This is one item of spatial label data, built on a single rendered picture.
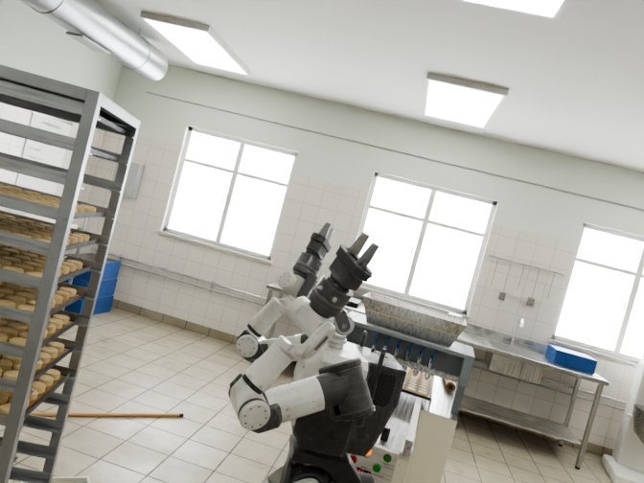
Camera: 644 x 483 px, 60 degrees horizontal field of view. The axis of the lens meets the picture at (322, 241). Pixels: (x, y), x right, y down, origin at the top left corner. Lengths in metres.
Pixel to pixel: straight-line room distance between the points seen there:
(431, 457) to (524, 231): 3.74
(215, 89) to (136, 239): 2.02
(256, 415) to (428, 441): 1.79
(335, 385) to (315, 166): 5.07
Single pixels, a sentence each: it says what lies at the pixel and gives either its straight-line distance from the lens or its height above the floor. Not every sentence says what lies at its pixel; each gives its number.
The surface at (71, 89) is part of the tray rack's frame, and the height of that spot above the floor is 1.81.
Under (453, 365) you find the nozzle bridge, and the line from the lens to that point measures 3.07.
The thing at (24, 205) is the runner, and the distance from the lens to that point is 1.56.
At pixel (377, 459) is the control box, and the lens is 2.37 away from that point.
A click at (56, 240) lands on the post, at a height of 1.44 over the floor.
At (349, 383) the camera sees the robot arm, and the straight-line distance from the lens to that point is 1.49.
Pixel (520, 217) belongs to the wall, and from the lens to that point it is 6.38.
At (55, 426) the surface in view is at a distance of 2.12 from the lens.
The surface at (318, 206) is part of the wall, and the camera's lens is 6.36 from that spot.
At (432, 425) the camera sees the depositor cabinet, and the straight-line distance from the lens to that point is 3.06.
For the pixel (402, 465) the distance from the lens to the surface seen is 2.40.
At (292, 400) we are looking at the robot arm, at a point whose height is 1.20.
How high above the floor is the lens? 1.65
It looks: 2 degrees down
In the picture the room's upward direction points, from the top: 15 degrees clockwise
